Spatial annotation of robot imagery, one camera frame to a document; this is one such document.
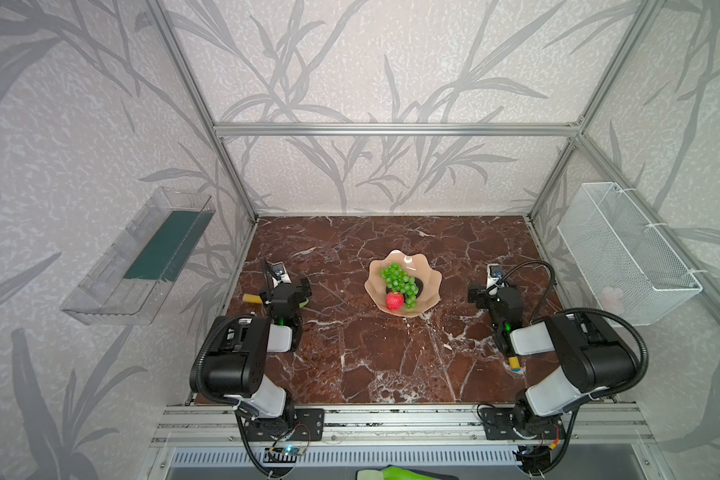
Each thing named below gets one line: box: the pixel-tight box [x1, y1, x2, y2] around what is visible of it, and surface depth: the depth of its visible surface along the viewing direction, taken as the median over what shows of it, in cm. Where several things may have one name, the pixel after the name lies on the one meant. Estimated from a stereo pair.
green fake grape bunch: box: [380, 262, 419, 310], surface depth 93 cm
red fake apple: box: [386, 291, 405, 310], surface depth 91 cm
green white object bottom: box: [356, 464, 460, 480], surface depth 68 cm
